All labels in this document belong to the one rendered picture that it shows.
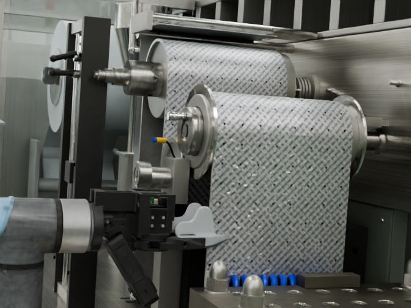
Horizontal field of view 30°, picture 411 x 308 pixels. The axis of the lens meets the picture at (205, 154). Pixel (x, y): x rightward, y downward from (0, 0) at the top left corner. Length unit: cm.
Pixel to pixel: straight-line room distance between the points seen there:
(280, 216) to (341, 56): 40
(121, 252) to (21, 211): 15
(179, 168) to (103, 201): 17
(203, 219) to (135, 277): 13
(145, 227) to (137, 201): 4
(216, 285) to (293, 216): 20
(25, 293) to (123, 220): 17
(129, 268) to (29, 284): 14
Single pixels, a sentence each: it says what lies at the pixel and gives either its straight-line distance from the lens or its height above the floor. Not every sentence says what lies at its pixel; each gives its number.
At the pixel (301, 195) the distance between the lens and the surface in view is 120.
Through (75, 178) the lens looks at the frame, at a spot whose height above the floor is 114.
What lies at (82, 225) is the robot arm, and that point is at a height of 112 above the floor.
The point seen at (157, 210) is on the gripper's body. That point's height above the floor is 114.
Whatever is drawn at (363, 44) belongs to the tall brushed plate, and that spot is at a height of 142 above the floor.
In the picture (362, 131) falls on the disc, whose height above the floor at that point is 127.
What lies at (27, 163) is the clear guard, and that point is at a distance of 211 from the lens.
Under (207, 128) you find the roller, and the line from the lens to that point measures 114.
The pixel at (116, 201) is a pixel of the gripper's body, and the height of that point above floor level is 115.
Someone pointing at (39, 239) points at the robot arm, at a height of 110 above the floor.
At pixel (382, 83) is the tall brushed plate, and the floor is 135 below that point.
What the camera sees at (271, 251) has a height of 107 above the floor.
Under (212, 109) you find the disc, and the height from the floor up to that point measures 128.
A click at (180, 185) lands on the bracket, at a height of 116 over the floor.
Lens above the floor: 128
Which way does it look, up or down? 3 degrees down
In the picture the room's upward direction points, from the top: 4 degrees clockwise
